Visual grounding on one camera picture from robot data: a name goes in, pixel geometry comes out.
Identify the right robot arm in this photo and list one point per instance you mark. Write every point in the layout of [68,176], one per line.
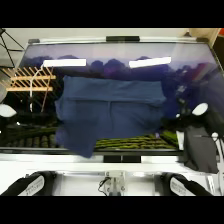
[181,186]

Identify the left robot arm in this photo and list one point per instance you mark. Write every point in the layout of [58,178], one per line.
[31,186]

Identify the blue T-shirt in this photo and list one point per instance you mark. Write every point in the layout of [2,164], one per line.
[110,113]

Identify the dark grey garment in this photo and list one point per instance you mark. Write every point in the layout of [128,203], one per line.
[200,150]

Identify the black tripod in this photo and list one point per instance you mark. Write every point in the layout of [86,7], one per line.
[7,42]

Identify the silver frame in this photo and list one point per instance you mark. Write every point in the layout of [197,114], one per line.
[115,181]

